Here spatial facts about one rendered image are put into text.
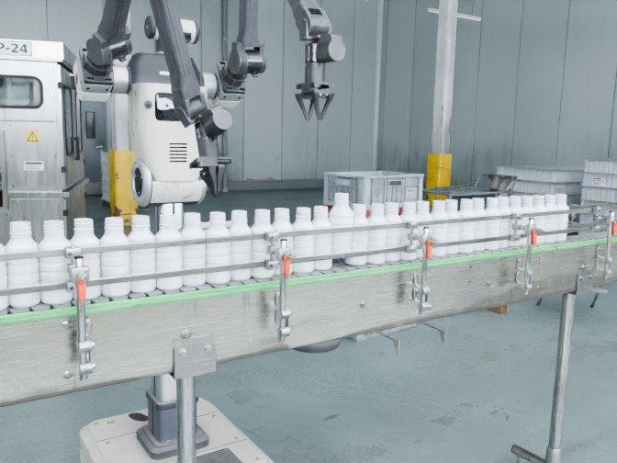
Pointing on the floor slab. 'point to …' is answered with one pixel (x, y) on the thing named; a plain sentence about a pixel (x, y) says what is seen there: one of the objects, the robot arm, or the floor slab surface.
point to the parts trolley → (465, 190)
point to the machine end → (39, 138)
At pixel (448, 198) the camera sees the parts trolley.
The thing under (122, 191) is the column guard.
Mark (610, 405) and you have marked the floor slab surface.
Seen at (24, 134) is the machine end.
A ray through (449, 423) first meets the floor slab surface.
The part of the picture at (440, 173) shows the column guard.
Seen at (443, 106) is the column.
